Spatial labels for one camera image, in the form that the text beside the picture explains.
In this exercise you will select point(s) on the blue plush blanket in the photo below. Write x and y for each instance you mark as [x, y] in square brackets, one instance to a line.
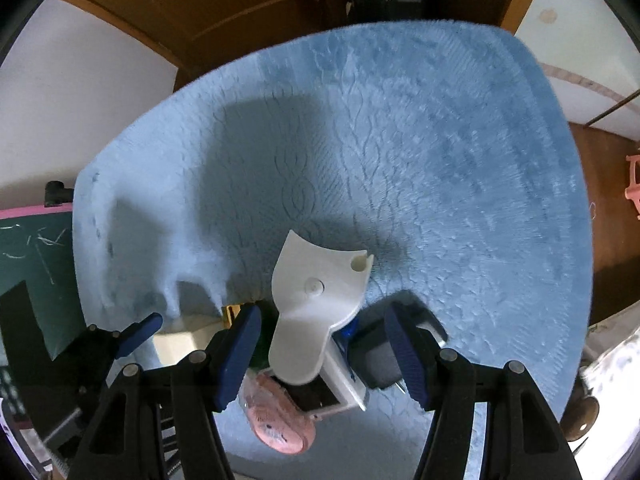
[400, 160]

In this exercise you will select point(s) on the black case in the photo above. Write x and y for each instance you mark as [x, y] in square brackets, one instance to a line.
[375, 360]

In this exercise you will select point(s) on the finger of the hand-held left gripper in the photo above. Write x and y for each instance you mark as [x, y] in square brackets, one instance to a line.
[142, 330]

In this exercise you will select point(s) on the green chalkboard with pink frame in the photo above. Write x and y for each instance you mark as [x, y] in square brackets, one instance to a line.
[30, 255]

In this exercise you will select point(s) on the white box with black square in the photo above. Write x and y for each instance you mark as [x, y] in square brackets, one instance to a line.
[335, 385]

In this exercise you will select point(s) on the floral sliding wardrobe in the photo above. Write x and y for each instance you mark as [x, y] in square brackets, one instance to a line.
[585, 60]

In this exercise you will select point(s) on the beige rectangular block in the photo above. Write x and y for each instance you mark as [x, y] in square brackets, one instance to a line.
[185, 342]

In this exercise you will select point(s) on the black easel knob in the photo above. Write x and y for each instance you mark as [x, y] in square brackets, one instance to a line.
[59, 192]

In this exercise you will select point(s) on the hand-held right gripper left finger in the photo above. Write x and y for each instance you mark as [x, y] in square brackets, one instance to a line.
[235, 360]

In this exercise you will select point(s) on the pink round tape dispenser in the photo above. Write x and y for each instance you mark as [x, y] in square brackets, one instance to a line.
[280, 425]

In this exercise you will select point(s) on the pink plastic stool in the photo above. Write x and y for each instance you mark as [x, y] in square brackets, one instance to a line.
[634, 185]

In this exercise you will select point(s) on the white heart-shaped box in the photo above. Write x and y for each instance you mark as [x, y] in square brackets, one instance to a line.
[310, 310]

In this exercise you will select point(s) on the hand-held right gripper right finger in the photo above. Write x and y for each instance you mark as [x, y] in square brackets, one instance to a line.
[407, 355]

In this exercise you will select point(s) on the brown wooden door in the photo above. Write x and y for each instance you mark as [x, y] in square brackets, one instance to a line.
[200, 5]

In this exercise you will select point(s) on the small green black item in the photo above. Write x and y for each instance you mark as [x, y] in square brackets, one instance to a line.
[262, 345]

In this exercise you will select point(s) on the checkered white cloth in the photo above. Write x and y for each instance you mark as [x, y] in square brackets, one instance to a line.
[617, 400]

